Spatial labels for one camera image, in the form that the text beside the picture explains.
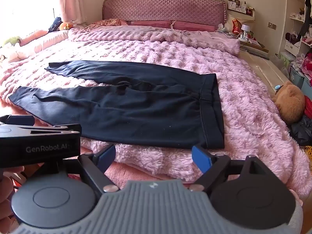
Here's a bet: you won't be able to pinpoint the pink fluffy blanket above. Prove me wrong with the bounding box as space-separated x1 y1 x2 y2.
1 25 311 198

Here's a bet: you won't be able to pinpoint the quilted mauve headboard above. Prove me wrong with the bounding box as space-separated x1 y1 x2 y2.
102 0 227 27

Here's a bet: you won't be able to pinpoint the white bedside lamp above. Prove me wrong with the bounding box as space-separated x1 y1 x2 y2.
238 24 250 42

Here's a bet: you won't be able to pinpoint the pink long bolster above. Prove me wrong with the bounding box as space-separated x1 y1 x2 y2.
17 30 68 56

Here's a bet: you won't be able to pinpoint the red snack bag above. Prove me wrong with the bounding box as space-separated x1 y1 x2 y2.
232 19 242 35

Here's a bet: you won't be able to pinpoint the pink curtain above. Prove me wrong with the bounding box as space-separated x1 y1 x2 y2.
60 0 86 24

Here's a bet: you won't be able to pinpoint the person's left hand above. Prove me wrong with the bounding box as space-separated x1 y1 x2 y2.
1 176 14 233

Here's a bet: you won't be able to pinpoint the white open wardrobe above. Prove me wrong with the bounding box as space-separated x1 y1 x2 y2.
279 0 311 97

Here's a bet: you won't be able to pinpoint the white wall shelf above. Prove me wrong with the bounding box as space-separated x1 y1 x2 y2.
227 0 255 17

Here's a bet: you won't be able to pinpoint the red garment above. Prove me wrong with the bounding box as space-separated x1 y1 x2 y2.
304 96 312 119

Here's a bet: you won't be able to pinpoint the dark blue plush toy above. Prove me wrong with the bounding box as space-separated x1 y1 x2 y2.
48 17 62 33

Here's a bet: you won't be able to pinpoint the floral pink pillow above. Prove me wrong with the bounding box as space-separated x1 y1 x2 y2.
92 19 128 27

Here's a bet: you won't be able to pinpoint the large brown teddy bear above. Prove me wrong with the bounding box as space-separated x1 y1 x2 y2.
272 81 305 125

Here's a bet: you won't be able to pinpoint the black clothing pile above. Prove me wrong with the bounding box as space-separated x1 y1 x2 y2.
289 115 312 146

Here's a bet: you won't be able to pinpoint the orange plush toy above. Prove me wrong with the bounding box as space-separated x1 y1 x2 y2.
59 22 73 31

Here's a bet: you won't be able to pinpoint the dark navy pants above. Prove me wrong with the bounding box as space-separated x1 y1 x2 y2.
10 61 224 149

